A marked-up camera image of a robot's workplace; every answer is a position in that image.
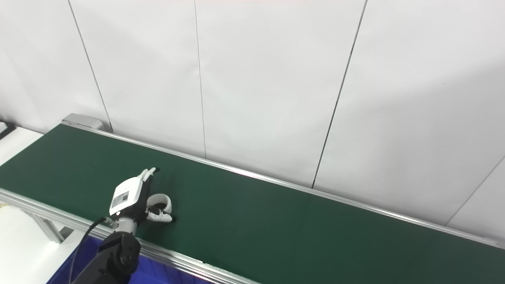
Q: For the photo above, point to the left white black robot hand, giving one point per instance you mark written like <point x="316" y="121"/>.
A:
<point x="126" y="195"/>

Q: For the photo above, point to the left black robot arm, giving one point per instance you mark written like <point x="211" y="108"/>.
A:
<point x="114" y="256"/>

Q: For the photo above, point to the blue bin with white rings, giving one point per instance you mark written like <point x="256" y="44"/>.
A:
<point x="158" y="272"/>

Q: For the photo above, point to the green conveyor belt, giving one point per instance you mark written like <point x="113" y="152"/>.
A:
<point x="83" y="120"/>
<point x="276" y="228"/>

